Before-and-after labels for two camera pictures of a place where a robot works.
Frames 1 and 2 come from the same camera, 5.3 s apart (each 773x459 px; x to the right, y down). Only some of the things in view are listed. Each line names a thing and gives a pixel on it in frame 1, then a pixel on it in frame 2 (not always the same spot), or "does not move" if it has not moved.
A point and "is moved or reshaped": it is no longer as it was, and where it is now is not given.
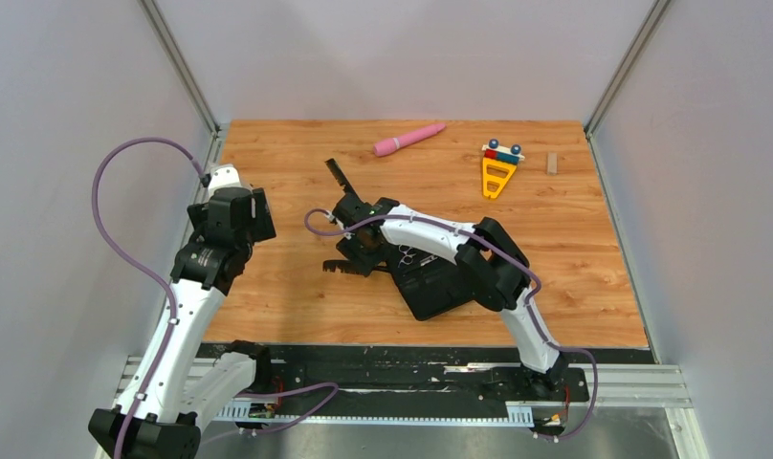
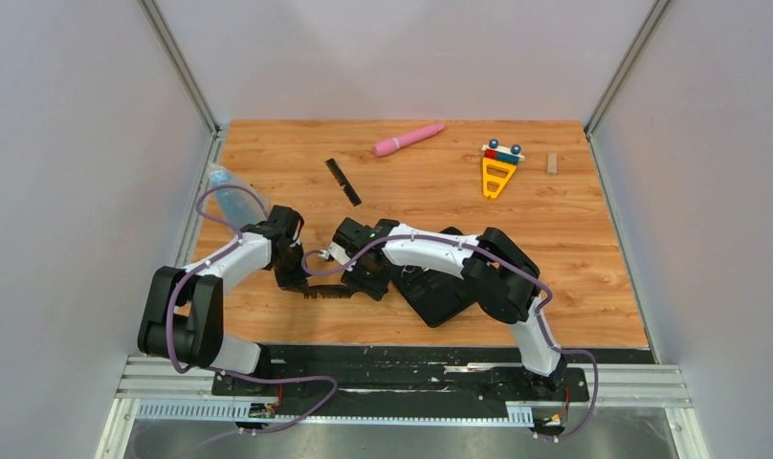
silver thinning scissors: (408, 256) is moved or reshaped
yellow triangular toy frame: (501, 181) does not move
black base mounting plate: (357, 378) does not move
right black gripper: (347, 247) to (376, 288)
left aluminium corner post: (172, 50) does not move
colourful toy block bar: (510, 155) does not move
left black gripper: (260, 228) to (297, 281)
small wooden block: (552, 163) does not move
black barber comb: (340, 176) does not move
